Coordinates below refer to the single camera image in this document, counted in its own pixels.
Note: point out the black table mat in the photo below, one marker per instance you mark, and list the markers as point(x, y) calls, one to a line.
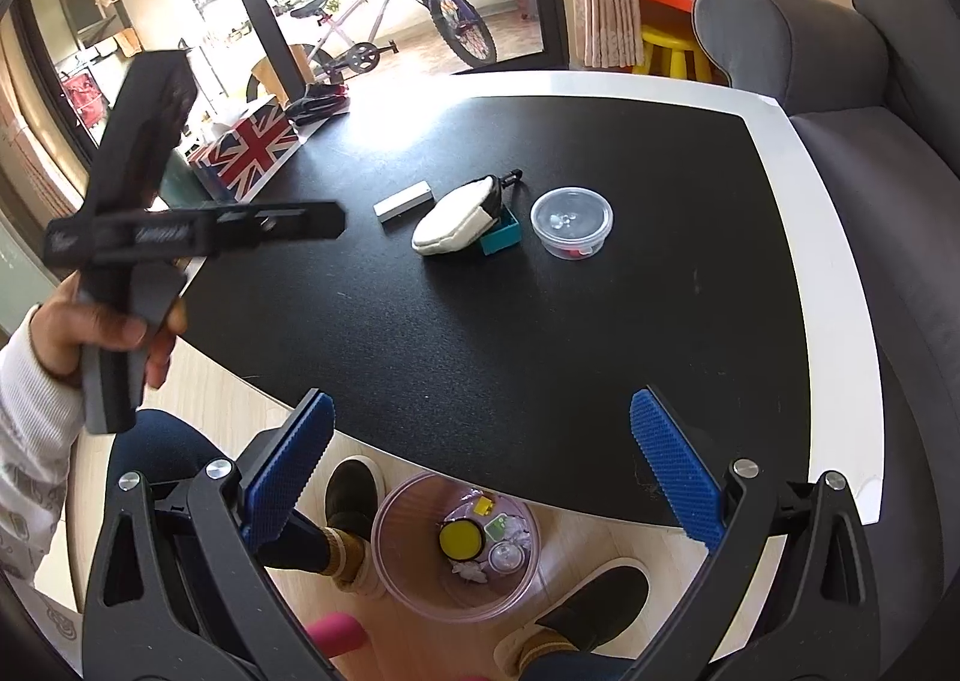
point(525, 366)

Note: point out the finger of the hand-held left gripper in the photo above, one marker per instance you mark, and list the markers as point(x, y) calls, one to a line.
point(300, 220)

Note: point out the person's right leg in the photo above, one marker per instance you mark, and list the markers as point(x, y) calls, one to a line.
point(570, 670)

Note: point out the pink rounded object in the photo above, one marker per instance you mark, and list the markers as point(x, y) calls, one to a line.
point(337, 636)

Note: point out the white fabric pouch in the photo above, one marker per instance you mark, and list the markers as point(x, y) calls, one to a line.
point(457, 220)

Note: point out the white rectangular stick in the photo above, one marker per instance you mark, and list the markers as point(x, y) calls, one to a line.
point(401, 202)

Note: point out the wooden chair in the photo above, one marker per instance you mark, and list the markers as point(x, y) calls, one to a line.
point(266, 77)

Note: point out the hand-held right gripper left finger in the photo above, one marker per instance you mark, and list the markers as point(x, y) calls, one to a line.
point(289, 478)

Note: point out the yellow plastic stool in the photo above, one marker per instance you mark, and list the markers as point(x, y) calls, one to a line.
point(671, 47)

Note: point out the person's leg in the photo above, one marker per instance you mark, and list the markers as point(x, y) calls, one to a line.
point(172, 448)
point(570, 670)

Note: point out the purple translucent waste bin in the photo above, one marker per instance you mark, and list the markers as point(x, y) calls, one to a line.
point(409, 583)

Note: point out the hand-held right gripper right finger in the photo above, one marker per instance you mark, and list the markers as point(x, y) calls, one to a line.
point(675, 478)

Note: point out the teal small box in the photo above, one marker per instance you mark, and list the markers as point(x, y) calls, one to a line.
point(501, 238)

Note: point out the person's left hand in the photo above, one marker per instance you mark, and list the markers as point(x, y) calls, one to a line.
point(90, 332)

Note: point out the white tissue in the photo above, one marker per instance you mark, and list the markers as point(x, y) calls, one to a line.
point(519, 529)
point(469, 571)

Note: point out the yellow toy brick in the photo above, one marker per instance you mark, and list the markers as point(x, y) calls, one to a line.
point(484, 505)

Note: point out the person's left leg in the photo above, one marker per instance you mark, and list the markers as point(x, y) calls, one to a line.
point(172, 448)

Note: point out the person's black shoe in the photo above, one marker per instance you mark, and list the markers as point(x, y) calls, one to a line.
point(592, 598)
point(352, 493)

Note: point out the clear plastic container with bits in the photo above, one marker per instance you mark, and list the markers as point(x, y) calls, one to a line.
point(570, 220)

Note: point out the grey sofa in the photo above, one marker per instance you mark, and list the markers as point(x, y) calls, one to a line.
point(862, 126)

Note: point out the person's left black shoe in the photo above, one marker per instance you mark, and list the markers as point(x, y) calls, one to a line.
point(352, 493)

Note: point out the person's right black shoe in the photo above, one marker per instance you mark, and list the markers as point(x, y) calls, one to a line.
point(592, 598)

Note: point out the flag print tissue box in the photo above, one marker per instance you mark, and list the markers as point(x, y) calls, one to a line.
point(251, 141)

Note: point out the person's left forearm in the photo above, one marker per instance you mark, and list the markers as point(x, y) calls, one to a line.
point(30, 441)

